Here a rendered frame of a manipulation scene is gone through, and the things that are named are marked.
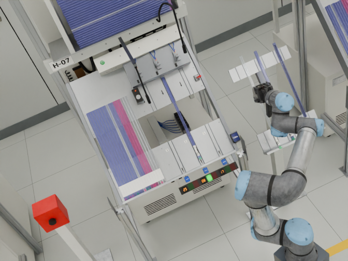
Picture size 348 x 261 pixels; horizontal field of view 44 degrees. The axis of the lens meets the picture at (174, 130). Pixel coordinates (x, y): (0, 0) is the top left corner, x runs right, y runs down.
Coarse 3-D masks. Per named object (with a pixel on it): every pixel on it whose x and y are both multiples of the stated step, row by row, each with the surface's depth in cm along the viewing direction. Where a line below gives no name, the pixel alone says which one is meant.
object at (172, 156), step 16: (208, 128) 231; (224, 128) 232; (176, 144) 229; (208, 144) 230; (224, 144) 231; (160, 160) 228; (176, 160) 228; (192, 160) 229; (208, 160) 230; (112, 176) 226; (176, 176) 228
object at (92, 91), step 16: (192, 64) 234; (80, 80) 230; (96, 80) 230; (112, 80) 231; (128, 80) 231; (160, 80) 232; (176, 80) 233; (192, 80) 233; (80, 96) 229; (96, 96) 230; (112, 96) 230; (128, 96) 230; (144, 96) 231; (160, 96) 231; (176, 96) 232; (144, 112) 230
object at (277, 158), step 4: (264, 104) 237; (268, 128) 249; (276, 152) 260; (280, 152) 261; (272, 156) 265; (276, 156) 262; (280, 156) 264; (272, 160) 269; (276, 160) 264; (280, 160) 266; (272, 164) 273; (276, 164) 267; (280, 164) 268; (272, 168) 277; (276, 168) 270; (280, 168) 271; (284, 168) 273; (276, 172) 273; (280, 172) 274; (304, 192) 284; (300, 196) 283; (272, 208) 282; (276, 208) 281
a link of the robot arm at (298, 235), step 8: (288, 224) 186; (296, 224) 185; (304, 224) 185; (280, 232) 186; (288, 232) 183; (296, 232) 183; (304, 232) 182; (312, 232) 183; (280, 240) 187; (288, 240) 185; (296, 240) 181; (304, 240) 181; (312, 240) 184; (288, 248) 192; (296, 248) 186; (304, 248) 185; (312, 248) 189
